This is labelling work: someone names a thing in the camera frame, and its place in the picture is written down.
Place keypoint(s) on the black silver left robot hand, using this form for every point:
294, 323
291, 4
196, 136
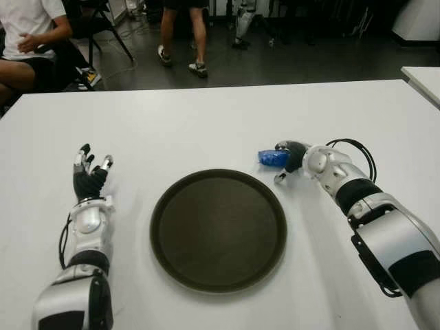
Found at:
87, 184

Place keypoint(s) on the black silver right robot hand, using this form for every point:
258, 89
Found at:
295, 158

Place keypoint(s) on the blue Oreo packet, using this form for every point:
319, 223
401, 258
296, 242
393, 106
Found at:
273, 158

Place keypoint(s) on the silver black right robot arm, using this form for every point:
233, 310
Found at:
378, 223

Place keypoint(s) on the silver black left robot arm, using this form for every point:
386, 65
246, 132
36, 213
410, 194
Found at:
89, 233

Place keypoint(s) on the yellow black sneaker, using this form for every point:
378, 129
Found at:
91, 78

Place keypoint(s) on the round dark brown tray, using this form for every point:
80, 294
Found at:
218, 230

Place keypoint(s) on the black office chair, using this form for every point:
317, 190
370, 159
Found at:
68, 62

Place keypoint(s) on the white side table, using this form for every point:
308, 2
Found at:
424, 82

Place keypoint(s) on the walking person in shorts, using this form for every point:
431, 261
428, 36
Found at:
197, 31

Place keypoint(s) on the seated person in white shirt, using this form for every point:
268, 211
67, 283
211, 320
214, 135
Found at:
24, 27

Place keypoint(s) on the white cabinet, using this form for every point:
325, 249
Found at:
419, 20

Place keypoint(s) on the leaning metal frame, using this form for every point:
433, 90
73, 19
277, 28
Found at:
361, 27

